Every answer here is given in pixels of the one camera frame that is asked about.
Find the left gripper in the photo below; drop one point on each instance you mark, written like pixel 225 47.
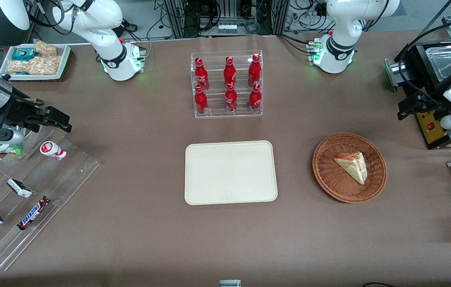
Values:
pixel 428 98

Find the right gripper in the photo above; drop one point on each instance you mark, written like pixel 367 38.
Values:
pixel 17 112

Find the triangular sandwich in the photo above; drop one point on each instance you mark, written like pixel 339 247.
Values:
pixel 353 166

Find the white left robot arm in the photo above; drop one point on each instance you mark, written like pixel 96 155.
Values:
pixel 339 44

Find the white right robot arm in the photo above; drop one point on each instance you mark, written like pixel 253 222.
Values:
pixel 109 56

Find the white snack tray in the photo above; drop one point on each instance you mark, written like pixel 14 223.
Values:
pixel 64 59

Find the round brown wicker basket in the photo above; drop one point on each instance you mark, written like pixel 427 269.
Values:
pixel 331 175

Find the cream rectangular serving tray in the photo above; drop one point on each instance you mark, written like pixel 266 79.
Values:
pixel 229 173

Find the black machine with yellow panel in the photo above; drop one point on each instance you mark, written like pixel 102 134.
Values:
pixel 430 127

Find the white red yogurt bottle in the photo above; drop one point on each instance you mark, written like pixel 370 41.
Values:
pixel 51 150

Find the clear acrylic stepped stand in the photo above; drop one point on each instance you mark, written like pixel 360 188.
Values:
pixel 69 171

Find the large rice cracker packet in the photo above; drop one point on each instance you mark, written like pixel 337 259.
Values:
pixel 38 65

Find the small rice cracker packet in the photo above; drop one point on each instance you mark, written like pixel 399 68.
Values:
pixel 46 48

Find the teal snack packet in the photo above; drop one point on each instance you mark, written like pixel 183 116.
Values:
pixel 24 54

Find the Snickers chocolate bar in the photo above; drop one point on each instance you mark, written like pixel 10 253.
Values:
pixel 33 213

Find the red cola bottle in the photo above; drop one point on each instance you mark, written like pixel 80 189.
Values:
pixel 200 73
pixel 254 71
pixel 231 99
pixel 255 99
pixel 229 71
pixel 200 101

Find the clear acrylic bottle rack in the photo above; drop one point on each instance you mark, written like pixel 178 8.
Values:
pixel 215 111

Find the white power strip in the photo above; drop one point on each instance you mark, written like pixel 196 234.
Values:
pixel 227 28

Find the aluminium equipment rack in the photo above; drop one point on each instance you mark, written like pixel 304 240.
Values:
pixel 225 16

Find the grey box at table edge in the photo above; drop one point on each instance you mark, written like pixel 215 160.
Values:
pixel 230 283

